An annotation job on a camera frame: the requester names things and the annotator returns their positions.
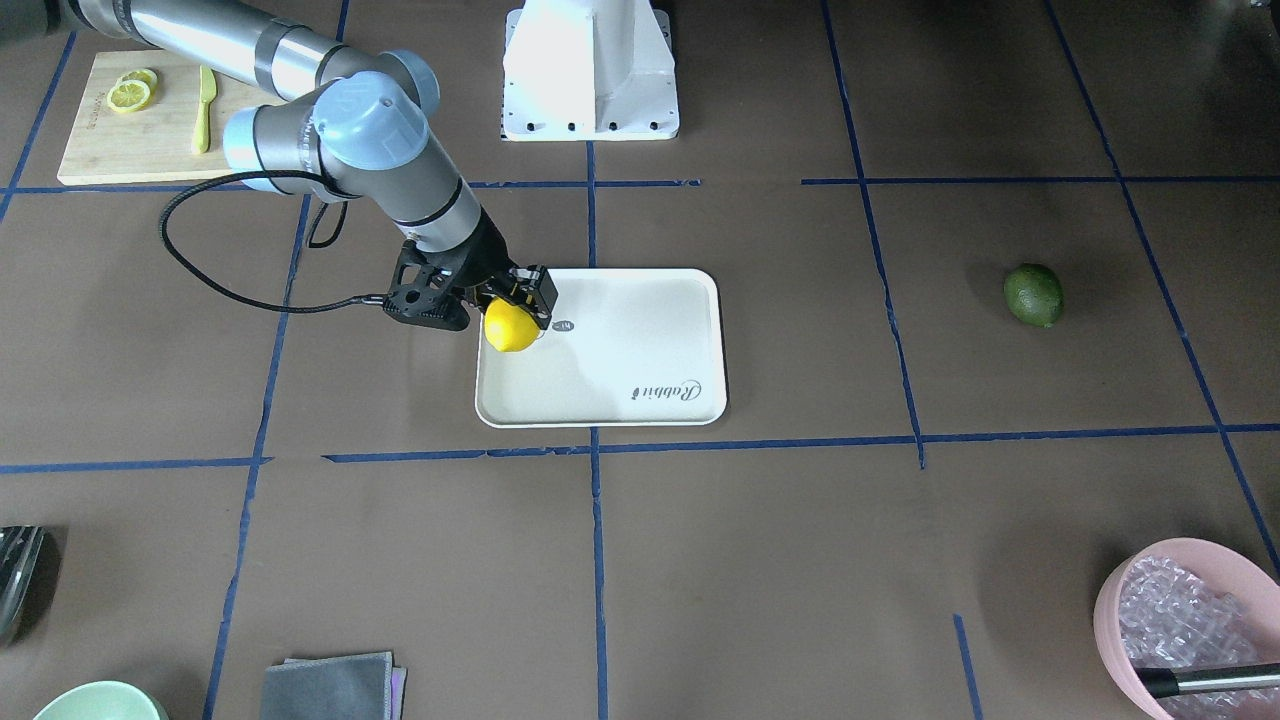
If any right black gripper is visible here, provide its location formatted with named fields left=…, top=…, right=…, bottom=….
left=440, top=211, right=558, bottom=331

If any yellow lemon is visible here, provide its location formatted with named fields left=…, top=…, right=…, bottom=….
left=483, top=299, right=543, bottom=354

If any green lime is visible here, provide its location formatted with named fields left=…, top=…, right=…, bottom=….
left=1004, top=263, right=1065, bottom=328

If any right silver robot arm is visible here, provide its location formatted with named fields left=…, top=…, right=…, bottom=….
left=3, top=1, right=557, bottom=331

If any cream plastic tray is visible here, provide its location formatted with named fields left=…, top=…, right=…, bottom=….
left=474, top=268, right=728, bottom=428

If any yellow plastic knife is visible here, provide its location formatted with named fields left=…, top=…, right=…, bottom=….
left=189, top=65, right=218, bottom=154

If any grey folded cloth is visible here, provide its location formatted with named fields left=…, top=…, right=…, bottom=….
left=259, top=651, right=407, bottom=719

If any lemon slice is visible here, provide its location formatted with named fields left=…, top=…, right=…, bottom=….
left=116, top=68, right=159, bottom=91
left=106, top=79, right=154, bottom=114

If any metal scoop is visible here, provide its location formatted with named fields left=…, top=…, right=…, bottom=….
left=1, top=525, right=47, bottom=647

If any green bowl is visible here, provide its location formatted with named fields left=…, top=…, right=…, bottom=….
left=35, top=680, right=169, bottom=720

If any pink bowl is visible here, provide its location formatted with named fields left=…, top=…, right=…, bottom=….
left=1093, top=538, right=1277, bottom=719

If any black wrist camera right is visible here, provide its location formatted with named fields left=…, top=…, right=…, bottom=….
left=381, top=240, right=470, bottom=332

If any white pedestal column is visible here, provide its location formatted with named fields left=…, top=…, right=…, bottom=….
left=500, top=1, right=681, bottom=142

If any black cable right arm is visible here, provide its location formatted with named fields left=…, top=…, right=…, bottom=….
left=157, top=170, right=401, bottom=314

